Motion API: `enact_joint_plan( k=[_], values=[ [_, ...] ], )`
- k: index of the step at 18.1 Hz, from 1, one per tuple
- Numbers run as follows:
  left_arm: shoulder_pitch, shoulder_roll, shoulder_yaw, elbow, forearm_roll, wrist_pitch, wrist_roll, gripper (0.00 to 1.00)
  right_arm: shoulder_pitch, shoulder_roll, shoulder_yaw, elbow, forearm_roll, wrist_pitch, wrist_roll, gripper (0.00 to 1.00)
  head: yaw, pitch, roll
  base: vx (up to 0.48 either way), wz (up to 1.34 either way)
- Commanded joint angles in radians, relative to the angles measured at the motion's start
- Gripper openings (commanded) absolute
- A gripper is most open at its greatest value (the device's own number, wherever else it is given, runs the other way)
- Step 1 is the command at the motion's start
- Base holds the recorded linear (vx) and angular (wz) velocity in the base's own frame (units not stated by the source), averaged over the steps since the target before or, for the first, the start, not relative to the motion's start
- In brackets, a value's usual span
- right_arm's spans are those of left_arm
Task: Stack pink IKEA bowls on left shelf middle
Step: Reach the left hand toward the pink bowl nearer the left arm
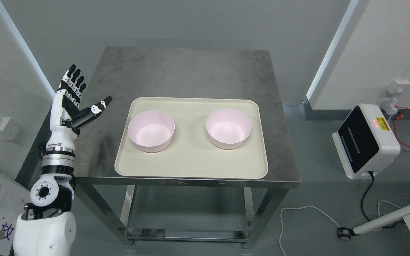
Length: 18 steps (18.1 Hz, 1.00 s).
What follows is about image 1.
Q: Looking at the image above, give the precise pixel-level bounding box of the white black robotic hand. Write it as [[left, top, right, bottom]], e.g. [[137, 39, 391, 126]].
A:
[[50, 64, 113, 136]]

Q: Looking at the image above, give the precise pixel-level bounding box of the pink bowl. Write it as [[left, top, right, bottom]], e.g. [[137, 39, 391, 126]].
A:
[[127, 110, 175, 153], [205, 108, 252, 150]]

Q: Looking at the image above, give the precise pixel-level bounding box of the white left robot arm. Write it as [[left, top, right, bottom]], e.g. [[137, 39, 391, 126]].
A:
[[12, 127, 77, 256]]

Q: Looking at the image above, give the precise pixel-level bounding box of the stainless steel table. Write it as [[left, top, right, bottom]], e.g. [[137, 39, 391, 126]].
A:
[[72, 46, 301, 254]]

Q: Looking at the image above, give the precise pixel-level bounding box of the cream plastic tray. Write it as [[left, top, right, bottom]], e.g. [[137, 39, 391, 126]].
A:
[[114, 97, 268, 180]]

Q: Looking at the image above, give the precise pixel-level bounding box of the white black box device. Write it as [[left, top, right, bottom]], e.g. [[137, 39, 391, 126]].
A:
[[332, 103, 401, 179]]

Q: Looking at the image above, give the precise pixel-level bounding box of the white wheeled stand leg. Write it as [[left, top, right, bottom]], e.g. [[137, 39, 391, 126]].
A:
[[337, 205, 410, 240]]

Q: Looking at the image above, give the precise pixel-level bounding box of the white wall socket left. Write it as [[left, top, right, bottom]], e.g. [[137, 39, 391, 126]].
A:
[[0, 117, 21, 142]]

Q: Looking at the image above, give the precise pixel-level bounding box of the white wall socket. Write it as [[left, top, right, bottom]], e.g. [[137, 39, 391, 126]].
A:
[[381, 79, 410, 116], [0, 117, 21, 142]]

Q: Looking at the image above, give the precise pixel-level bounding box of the white floor cable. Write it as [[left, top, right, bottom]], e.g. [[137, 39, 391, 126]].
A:
[[279, 200, 405, 256]]

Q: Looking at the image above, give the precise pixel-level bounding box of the black power cable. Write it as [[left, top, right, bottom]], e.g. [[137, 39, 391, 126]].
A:
[[360, 171, 397, 229]]

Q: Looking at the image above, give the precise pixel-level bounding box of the white wall socket right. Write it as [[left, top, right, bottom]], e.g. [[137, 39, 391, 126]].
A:
[[381, 79, 410, 116]]

